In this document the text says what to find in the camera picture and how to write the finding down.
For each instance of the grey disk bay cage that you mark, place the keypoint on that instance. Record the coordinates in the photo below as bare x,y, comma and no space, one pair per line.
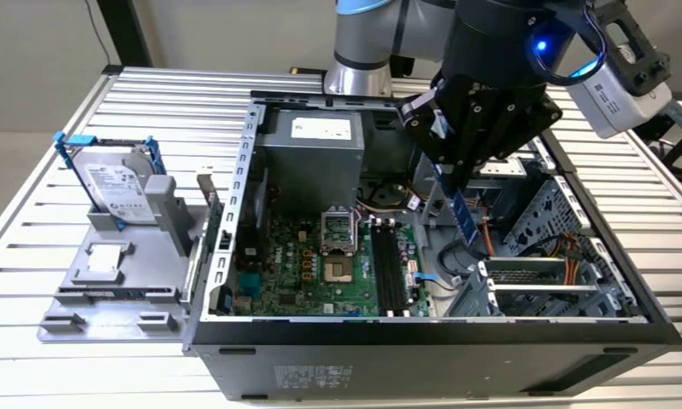
539,289

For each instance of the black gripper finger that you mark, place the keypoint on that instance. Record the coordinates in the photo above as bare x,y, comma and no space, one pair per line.
516,123
438,128

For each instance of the RAM stick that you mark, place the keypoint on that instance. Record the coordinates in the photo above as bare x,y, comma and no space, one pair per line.
464,217
113,293

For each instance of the grey power supply unit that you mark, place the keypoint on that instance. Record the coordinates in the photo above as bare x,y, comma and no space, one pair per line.
312,170

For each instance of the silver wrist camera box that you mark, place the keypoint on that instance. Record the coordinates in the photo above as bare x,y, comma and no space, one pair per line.
619,106

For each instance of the black box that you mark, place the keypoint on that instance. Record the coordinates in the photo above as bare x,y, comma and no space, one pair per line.
657,130

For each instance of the black RAM slot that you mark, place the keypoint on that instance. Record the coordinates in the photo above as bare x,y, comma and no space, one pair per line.
381,264
396,272

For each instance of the green motherboard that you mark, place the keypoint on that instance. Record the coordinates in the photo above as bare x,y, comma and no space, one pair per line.
284,272

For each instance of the CPU socket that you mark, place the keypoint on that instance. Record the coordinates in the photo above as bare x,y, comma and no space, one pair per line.
339,270

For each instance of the hard disk in blue carrier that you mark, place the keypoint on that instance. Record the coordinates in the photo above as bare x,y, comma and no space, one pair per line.
113,183

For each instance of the grey parts rack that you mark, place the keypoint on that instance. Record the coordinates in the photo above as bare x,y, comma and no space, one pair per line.
146,272

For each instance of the graphics card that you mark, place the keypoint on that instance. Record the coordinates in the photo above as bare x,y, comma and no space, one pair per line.
212,213

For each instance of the black post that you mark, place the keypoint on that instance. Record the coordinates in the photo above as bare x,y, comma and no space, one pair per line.
121,34

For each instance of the yellow black plug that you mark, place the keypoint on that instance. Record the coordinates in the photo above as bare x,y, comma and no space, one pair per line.
293,70

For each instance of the black PC case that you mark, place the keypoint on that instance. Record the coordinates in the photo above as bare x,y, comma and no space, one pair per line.
375,366

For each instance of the silver CPU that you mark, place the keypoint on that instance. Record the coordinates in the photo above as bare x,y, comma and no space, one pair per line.
102,257

